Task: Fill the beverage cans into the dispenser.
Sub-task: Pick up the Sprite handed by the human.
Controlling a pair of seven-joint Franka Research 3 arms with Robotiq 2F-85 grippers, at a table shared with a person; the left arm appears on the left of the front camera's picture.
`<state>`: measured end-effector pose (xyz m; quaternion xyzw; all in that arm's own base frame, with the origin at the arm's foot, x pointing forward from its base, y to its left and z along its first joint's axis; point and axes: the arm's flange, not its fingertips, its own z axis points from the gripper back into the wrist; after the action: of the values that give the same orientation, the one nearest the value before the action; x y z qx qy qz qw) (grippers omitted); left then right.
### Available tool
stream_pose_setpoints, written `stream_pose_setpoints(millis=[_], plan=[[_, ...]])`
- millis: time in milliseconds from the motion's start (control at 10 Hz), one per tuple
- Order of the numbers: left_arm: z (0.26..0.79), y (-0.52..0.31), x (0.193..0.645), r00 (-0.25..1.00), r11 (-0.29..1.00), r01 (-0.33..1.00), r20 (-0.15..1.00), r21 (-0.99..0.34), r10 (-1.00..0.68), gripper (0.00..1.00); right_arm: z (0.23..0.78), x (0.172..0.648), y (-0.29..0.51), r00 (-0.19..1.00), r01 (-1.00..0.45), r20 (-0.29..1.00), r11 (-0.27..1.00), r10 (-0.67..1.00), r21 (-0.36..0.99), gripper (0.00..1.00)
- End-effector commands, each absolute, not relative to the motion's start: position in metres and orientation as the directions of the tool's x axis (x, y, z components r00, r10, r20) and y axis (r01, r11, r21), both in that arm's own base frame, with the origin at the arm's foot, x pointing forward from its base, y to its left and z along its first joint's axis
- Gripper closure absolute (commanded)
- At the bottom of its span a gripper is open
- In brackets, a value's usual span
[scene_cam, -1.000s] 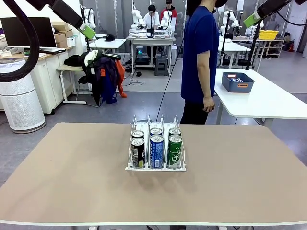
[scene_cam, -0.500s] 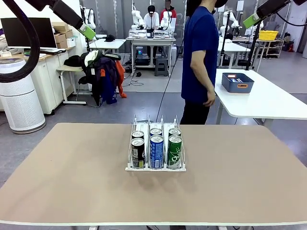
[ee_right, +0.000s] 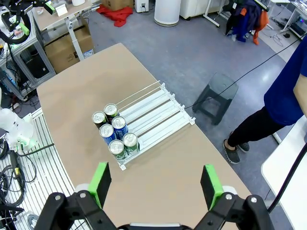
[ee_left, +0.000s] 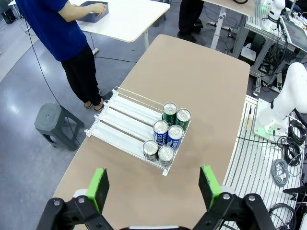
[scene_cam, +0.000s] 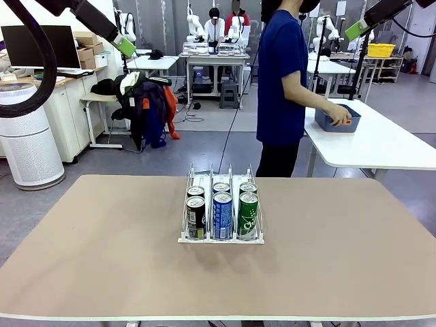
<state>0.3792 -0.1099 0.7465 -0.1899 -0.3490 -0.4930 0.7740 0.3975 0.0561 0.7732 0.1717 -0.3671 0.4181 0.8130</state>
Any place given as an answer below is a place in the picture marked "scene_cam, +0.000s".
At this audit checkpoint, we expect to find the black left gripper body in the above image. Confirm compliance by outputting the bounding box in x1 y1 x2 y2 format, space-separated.
35 0 81 16

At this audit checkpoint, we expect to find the blue plastic bin orange handle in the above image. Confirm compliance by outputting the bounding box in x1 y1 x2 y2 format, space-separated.
314 104 362 134

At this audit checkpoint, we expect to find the person's right forearm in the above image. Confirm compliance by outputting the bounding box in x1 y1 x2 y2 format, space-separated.
284 87 330 112

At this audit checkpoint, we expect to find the black beverage can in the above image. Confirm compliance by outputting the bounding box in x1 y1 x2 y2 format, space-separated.
186 185 206 200
185 196 207 240

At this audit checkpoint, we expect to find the white can dispenser rack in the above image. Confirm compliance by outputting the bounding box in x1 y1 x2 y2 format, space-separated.
177 163 266 245

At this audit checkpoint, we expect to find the person's right hand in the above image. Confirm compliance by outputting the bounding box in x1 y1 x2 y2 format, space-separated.
325 102 352 127

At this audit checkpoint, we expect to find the yellow plastic crate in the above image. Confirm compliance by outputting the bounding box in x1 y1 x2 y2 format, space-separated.
367 42 396 58

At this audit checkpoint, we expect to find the black computer monitor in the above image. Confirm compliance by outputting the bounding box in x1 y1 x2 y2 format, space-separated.
1 25 82 71

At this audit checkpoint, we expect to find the low wooden shelf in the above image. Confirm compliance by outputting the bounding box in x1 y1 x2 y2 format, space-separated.
362 56 405 84

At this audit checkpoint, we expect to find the red background object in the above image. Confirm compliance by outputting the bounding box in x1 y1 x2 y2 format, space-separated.
401 56 419 74

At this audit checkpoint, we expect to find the black tripod stand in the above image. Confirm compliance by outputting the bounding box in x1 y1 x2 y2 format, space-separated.
337 32 372 102

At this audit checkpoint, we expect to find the white background table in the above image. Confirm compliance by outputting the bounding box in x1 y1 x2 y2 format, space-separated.
305 59 357 99
125 54 181 89

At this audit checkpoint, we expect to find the small white side table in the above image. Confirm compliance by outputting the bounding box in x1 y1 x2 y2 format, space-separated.
80 91 137 151

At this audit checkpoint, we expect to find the black pole stand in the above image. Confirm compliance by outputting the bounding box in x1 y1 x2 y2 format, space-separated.
308 15 330 93

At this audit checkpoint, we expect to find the chair with piled clothes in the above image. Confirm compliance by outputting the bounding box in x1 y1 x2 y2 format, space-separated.
91 70 173 153

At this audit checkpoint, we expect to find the orange jacket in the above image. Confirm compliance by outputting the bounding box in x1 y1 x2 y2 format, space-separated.
163 84 181 140

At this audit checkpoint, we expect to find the person in white shirt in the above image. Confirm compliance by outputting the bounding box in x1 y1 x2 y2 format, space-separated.
203 7 226 54

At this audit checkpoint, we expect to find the black desktop computer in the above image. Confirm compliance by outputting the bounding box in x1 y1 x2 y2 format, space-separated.
191 66 219 95

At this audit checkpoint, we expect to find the person in navy blue shirt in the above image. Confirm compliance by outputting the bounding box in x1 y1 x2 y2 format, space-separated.
255 0 321 178

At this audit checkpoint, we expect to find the white background workbench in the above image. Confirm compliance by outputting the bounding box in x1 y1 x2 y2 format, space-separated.
178 40 251 110

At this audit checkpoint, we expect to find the large white table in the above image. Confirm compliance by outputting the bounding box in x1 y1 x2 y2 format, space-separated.
302 97 436 181

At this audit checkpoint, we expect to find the person in red jacket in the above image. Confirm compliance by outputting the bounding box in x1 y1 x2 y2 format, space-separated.
225 0 251 38

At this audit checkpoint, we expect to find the white cylindrical air purifier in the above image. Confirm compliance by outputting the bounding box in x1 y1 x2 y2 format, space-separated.
0 81 65 191

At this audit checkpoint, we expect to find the grey plastic stool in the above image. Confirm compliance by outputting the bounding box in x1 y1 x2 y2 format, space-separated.
219 80 241 110

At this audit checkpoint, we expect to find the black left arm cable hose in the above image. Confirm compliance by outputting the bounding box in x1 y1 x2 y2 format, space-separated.
0 0 58 119

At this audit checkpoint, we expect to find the thin black floor cable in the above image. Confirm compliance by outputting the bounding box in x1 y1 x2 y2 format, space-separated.
217 50 255 176

